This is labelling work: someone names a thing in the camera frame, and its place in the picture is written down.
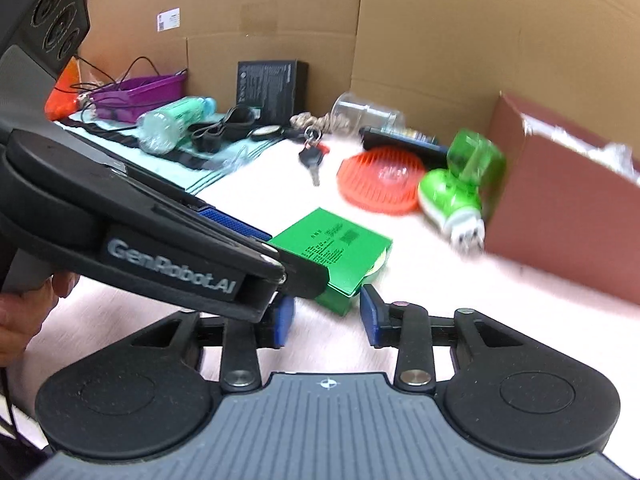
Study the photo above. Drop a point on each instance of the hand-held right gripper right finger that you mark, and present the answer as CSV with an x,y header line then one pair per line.
x,y
370,317

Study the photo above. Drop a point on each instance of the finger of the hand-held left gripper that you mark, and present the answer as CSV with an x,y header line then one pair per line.
x,y
235,224
305,275

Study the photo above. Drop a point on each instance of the green box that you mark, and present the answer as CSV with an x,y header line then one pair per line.
x,y
340,245

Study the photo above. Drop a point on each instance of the orange round lid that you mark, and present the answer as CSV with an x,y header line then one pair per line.
x,y
380,180

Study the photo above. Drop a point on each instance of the clear plastic wrap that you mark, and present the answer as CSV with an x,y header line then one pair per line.
x,y
595,145

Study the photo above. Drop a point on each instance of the orange plastic bag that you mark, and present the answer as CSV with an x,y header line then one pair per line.
x,y
62,95

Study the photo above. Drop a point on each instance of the black printed box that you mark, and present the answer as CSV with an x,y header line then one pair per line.
x,y
272,90

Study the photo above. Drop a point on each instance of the green plug-in repellent device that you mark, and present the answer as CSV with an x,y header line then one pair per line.
x,y
450,195

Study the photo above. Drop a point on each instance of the brown cardboard screen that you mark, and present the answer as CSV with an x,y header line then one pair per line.
x,y
425,25

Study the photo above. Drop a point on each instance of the black smartphone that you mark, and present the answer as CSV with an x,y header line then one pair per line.
x,y
405,141

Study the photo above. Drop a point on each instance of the white paper label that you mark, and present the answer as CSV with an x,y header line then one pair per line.
x,y
168,20

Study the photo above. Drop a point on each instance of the beige hair scrunchie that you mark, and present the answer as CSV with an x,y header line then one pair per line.
x,y
315,121

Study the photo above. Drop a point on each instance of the person's left hand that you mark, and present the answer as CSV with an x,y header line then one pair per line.
x,y
25,315

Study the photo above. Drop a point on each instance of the plastic bottle with blue cap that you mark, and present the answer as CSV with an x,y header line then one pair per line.
x,y
170,120

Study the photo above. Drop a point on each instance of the round black compact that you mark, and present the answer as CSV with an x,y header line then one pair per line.
x,y
265,133

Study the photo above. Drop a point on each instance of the pink cloth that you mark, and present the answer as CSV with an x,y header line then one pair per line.
x,y
450,285

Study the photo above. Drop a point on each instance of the key bunch with red fob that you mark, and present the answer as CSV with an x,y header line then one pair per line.
x,y
312,152

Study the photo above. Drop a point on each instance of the purple plastic basket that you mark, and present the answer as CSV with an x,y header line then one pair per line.
x,y
140,92

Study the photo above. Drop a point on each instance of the clear plastic cup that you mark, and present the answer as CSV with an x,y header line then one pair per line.
x,y
367,112

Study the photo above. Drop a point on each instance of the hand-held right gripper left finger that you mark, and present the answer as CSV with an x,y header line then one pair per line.
x,y
283,322

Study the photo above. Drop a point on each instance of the maroon cardboard box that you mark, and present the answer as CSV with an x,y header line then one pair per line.
x,y
560,220

